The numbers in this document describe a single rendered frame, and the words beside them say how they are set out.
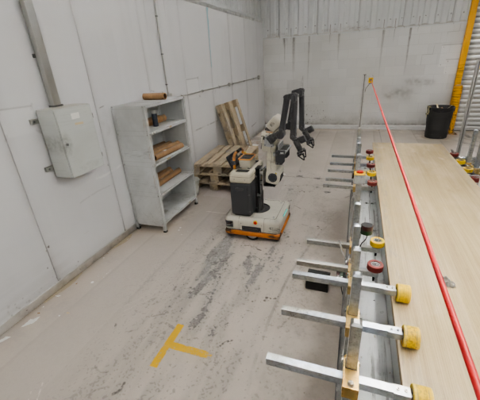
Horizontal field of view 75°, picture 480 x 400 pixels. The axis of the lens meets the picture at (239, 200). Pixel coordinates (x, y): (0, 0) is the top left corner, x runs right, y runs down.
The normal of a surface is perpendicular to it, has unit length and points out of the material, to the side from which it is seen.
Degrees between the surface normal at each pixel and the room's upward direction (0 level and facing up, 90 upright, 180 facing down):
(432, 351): 0
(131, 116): 90
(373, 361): 0
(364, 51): 90
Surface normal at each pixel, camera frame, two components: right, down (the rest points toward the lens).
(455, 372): -0.06, -0.91
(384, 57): -0.33, 0.40
